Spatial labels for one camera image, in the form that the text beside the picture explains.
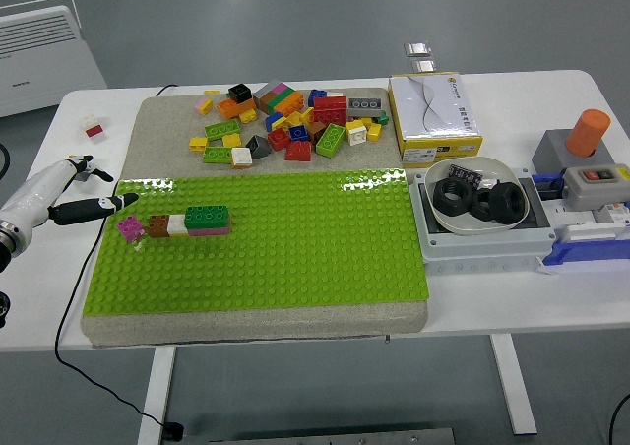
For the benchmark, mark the white panel heater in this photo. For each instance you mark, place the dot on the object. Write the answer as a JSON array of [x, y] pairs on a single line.
[[44, 66]]

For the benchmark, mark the white bowl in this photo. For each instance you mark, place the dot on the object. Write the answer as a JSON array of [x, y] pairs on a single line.
[[493, 170]]

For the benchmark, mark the light green long brick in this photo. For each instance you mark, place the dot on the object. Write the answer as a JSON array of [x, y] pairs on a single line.
[[331, 141], [222, 130], [216, 155]]

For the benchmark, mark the green building brick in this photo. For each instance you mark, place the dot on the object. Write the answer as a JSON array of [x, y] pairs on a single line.
[[284, 98]]

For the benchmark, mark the grey long brick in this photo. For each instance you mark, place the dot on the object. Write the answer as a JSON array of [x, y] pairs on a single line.
[[365, 105]]

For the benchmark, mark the grey junction box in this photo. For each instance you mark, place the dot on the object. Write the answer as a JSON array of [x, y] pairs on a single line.
[[473, 254]]

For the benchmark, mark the green studded baseplate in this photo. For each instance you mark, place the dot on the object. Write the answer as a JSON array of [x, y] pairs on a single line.
[[295, 245]]

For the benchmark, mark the magenta building brick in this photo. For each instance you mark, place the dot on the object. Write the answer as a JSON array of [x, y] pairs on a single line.
[[130, 227]]

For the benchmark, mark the grey sloped brick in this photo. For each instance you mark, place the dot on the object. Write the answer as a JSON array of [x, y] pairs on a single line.
[[258, 147]]

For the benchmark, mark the pink long brick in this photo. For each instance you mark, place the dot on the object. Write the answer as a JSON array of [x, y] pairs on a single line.
[[211, 231]]

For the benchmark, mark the orange cylinder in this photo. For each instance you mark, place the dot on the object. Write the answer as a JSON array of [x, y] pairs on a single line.
[[585, 132]]

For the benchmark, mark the white and orange brick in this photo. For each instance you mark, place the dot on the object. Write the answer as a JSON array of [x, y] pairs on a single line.
[[241, 157]]

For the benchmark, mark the black plug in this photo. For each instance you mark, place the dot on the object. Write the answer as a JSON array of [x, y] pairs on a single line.
[[175, 431]]

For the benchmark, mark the grey metal plate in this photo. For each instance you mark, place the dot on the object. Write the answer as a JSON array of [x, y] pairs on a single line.
[[344, 437]]

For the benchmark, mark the large black hex nut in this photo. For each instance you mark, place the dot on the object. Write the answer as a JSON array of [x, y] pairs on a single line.
[[477, 214], [441, 205], [497, 214]]

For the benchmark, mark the white and yellow brick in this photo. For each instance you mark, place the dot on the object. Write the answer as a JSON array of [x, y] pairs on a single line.
[[355, 132]]

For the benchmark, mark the brown building brick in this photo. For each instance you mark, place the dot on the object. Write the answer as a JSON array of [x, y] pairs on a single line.
[[158, 226], [267, 103], [316, 131]]

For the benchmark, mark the small beige brick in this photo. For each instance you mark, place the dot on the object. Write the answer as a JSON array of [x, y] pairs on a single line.
[[334, 94]]

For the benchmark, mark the pink and yellow brick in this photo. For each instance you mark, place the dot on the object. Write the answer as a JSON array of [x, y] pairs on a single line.
[[203, 106]]

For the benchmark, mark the blue building brick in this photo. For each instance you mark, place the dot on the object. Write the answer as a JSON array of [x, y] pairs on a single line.
[[316, 95], [272, 121], [297, 133]]

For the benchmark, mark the blue and white breaker assembly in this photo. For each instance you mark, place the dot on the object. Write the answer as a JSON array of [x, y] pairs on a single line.
[[566, 255]]

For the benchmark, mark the grey-brown mat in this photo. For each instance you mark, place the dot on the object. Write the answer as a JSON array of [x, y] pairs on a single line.
[[246, 326]]

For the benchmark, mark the grey building brick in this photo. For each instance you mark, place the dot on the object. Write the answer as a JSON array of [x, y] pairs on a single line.
[[83, 176], [265, 90]]

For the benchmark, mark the grey push-button switch box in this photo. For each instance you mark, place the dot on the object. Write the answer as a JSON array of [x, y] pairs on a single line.
[[585, 194]]

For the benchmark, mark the purple circuit board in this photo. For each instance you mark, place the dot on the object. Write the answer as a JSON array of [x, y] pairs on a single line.
[[461, 174]]

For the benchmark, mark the flat pink brick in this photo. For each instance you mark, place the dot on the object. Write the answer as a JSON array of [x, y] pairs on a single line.
[[283, 89]]

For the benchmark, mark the silver floor socket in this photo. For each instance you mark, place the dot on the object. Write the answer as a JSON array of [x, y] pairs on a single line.
[[423, 66], [417, 48]]

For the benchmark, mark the white table leg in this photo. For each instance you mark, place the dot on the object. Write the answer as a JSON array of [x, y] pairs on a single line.
[[512, 386], [157, 396]]

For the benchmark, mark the orange building brick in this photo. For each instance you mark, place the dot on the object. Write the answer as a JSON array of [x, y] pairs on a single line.
[[291, 106], [229, 108]]

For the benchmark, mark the small white building brick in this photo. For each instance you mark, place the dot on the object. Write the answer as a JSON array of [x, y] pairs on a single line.
[[89, 120]]

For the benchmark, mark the dark green long brick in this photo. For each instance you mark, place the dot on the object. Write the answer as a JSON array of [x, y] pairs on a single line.
[[207, 217]]

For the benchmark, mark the small green brick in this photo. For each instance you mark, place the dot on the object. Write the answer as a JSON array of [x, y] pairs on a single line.
[[383, 118]]

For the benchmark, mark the large red building brick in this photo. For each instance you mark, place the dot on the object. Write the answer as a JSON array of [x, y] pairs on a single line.
[[330, 111]]

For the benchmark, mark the white and yellow cardboard box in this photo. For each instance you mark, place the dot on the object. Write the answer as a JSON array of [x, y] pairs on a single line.
[[433, 115]]

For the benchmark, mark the grey block with hole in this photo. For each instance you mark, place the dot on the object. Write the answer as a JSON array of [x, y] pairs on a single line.
[[551, 152]]

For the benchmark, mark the red and white brick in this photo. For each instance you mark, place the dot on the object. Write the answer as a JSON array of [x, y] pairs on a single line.
[[94, 131]]

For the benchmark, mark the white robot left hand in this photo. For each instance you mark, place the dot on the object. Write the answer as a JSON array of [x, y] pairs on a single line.
[[34, 191]]

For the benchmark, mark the black building brick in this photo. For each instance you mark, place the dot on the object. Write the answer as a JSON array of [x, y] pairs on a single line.
[[239, 92]]

